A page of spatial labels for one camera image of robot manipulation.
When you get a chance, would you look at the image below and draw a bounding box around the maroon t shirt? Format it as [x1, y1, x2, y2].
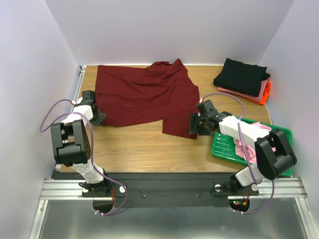
[95, 59, 200, 139]

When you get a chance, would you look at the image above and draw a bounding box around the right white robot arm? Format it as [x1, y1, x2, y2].
[189, 100, 297, 192]

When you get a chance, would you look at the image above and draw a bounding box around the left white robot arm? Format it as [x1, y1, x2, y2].
[49, 90, 115, 197]

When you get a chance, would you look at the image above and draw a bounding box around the green plastic tray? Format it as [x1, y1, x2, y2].
[212, 116, 297, 182]

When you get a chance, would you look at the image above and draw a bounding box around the folded salmon pink t shirt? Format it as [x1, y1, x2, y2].
[217, 80, 271, 102]

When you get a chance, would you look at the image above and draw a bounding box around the folded black t shirt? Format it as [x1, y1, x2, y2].
[213, 58, 270, 97]

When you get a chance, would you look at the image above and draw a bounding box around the folded orange t shirt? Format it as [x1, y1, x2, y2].
[246, 81, 271, 106]

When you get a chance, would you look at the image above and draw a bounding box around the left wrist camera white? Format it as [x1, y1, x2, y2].
[71, 97, 88, 107]

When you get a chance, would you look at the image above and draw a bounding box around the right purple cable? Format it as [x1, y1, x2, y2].
[198, 92, 276, 215]

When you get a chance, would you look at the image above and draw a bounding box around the purple cable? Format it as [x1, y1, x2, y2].
[39, 99, 128, 217]
[198, 92, 276, 215]

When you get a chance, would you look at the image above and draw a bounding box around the left side aluminium rail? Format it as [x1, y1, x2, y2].
[55, 65, 87, 172]

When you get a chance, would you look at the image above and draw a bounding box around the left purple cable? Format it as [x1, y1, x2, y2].
[39, 99, 128, 217]

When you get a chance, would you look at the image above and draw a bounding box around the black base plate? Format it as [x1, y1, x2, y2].
[51, 171, 260, 209]

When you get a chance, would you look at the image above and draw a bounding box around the aluminium frame rail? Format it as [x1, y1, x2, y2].
[29, 177, 317, 239]

